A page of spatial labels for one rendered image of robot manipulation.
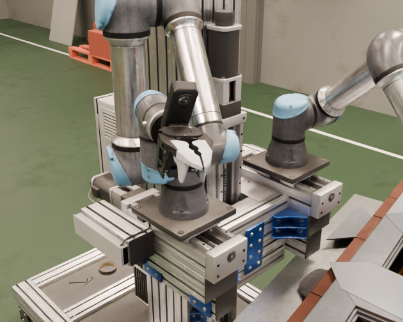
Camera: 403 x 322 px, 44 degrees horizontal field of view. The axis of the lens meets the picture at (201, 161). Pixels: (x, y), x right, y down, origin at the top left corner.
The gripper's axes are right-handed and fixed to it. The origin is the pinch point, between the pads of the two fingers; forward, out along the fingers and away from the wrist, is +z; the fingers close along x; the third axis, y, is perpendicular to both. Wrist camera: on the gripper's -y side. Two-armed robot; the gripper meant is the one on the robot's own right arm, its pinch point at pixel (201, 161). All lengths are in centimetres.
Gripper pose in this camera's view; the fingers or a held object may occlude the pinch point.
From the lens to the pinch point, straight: 77.8
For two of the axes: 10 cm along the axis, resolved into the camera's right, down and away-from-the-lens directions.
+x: -9.4, 0.2, -3.3
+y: -1.1, 9.1, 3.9
